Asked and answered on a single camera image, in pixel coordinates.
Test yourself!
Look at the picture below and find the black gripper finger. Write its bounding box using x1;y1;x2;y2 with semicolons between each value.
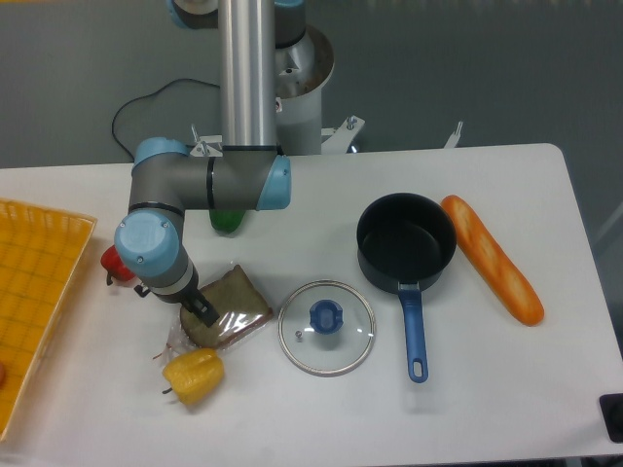
187;294;220;327

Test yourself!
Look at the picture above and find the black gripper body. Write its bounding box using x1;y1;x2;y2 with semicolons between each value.
167;287;204;307

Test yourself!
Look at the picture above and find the toast slice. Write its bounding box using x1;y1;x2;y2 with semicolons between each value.
153;264;274;362

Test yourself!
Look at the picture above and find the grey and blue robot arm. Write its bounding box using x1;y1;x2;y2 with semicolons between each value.
114;1;291;326

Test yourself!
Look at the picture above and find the yellow bell pepper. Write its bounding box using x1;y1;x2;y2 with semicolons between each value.
162;348;225;406

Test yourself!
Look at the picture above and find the green bell pepper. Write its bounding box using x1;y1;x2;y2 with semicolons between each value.
209;210;245;234

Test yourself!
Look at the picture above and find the red bell pepper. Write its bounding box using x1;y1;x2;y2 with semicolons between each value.
100;245;135;286

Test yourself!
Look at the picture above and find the glass lid with blue knob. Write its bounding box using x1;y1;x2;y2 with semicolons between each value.
277;280;377;377

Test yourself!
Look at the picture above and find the yellow plastic basket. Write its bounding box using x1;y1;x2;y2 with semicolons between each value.
1;198;97;440

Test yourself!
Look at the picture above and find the orange baguette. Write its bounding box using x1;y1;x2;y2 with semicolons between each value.
441;195;545;327

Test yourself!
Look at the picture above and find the black object at table edge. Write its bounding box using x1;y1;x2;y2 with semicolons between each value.
599;393;623;444

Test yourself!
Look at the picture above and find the black saucepan with blue handle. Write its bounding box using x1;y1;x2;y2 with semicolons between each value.
356;193;457;383

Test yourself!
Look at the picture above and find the black cable on floor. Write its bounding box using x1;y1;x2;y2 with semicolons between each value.
111;78;223;162

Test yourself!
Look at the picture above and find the white table bracket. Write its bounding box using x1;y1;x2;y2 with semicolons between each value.
444;121;463;149

